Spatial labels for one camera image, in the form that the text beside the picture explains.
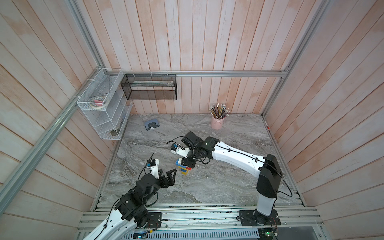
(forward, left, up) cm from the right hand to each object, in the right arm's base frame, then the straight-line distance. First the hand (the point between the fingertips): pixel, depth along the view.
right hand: (183, 160), depth 81 cm
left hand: (-7, +7, -1) cm, 10 cm away
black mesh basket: (+50, +26, +13) cm, 58 cm away
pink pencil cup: (+33, -22, -6) cm, 40 cm away
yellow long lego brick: (-3, -1, -4) cm, 5 cm away
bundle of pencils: (+41, -24, -2) cm, 47 cm away
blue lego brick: (-2, +3, -1) cm, 4 cm away
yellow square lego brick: (-3, 0, -11) cm, 12 cm away
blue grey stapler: (+34, +27, -10) cm, 45 cm away
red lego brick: (-3, -3, -4) cm, 6 cm away
